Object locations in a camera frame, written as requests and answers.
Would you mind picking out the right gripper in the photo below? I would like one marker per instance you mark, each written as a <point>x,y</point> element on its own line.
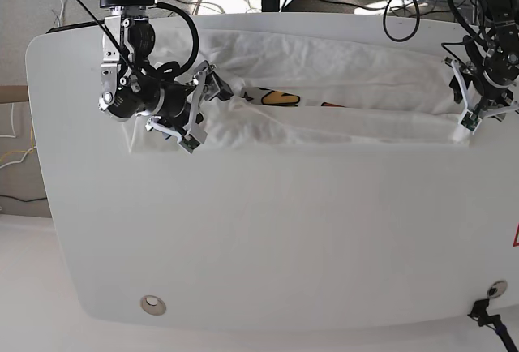
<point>178,102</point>

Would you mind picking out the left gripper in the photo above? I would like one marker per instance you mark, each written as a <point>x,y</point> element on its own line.
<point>494,74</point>

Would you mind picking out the white printed T-shirt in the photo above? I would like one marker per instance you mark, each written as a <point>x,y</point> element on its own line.
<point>291,90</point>

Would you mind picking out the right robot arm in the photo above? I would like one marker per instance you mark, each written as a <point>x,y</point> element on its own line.
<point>169,96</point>

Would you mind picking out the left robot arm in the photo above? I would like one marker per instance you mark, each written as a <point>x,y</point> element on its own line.
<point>484,20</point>

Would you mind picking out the red white warning sticker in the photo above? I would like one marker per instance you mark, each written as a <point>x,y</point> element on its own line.
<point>516,237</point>

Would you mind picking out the round metal table grommet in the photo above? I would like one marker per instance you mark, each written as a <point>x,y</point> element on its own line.
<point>153,305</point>

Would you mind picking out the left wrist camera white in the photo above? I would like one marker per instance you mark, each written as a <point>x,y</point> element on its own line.
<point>468,119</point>

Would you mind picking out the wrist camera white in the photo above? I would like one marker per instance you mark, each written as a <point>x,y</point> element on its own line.
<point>468,119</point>
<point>190,133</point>

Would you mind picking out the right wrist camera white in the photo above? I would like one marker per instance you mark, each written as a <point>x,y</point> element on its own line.
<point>190,133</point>

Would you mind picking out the round grommet with cable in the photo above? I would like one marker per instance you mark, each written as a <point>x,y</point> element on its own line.
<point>497,289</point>

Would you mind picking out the black clamp with cable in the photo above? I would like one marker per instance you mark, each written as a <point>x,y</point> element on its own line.
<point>480,315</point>

